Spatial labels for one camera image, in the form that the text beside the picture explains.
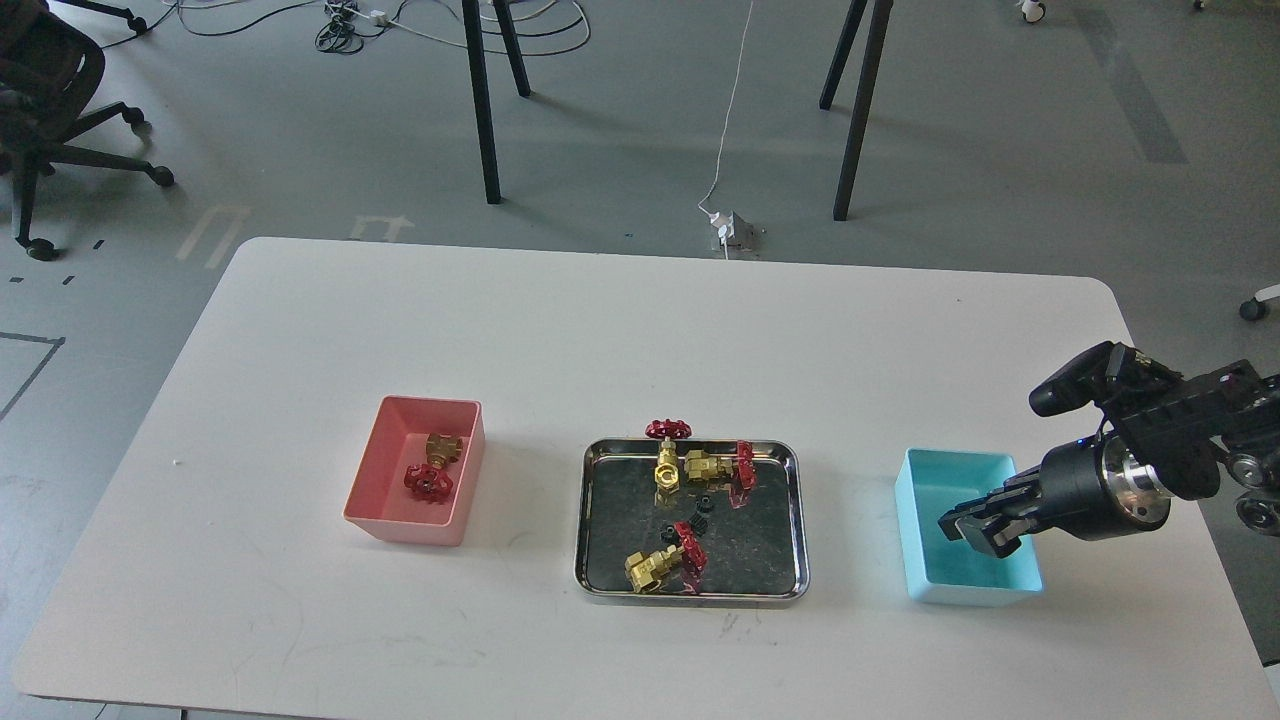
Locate white cable on floor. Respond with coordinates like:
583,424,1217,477
698,0,756,217

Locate brass valve lying bottom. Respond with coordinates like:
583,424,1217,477
623,521,708,594

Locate pink plastic box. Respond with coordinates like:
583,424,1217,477
344,396,485,546

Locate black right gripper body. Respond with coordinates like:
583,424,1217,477
986,439,1172,541

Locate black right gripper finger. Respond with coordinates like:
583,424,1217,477
960,520,1027,559
938,498,1009,541

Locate black table leg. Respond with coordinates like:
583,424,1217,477
461,1,531,205
819,0,893,222

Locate small black gear left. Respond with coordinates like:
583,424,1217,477
687,512,709,537

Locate black table leg left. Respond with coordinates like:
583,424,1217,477
461,1,531,205

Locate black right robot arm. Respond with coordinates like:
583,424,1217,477
938,342,1277,559

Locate black table leg right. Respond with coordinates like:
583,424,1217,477
819,0,893,222

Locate upright brass valve red handwheel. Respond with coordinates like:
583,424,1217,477
645,418,692,503

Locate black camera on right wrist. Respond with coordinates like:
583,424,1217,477
1028,341,1183,416

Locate black office chair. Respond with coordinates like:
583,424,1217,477
1,1,175,261

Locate brass valve lying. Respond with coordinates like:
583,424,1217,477
684,439,756,507
623,521,708,594

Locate stainless steel tray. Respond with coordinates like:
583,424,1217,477
575,438,809,605

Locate brass valve lying top right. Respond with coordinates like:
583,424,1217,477
684,439,756,507

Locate bundle of floor cables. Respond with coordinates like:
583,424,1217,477
131,0,591,58

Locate blue plastic box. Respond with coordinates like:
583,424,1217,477
893,448,1044,607

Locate brass valve red handwheel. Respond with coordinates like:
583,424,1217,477
645,418,692,503
403,433,465,503

